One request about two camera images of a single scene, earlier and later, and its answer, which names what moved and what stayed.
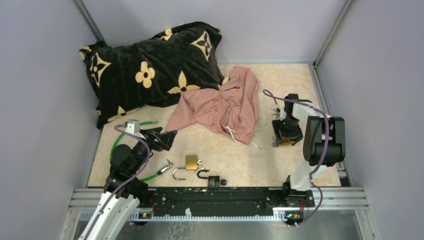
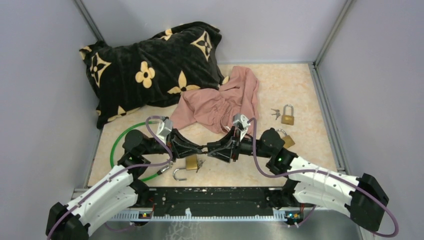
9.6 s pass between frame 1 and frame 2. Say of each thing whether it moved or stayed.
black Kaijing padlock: moved
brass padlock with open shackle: stayed
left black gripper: moved
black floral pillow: stayed
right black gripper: moved
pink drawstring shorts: stayed
